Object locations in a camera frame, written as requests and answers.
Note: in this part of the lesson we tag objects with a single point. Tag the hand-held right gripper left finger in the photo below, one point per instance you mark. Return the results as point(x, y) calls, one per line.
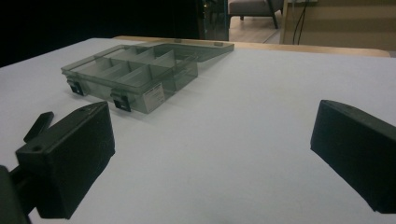
point(70, 155)

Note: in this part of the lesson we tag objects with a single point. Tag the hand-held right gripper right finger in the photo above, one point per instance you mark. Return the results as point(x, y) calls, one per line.
point(358, 149)

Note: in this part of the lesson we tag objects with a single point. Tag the clear grey plastic organizer box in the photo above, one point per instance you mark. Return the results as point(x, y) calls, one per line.
point(140, 74)

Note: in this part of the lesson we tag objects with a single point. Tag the light wooden cabinet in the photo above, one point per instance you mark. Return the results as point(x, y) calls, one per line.
point(345, 25)

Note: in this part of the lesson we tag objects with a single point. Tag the grey upholstered chair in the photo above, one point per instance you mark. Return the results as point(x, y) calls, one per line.
point(253, 7)

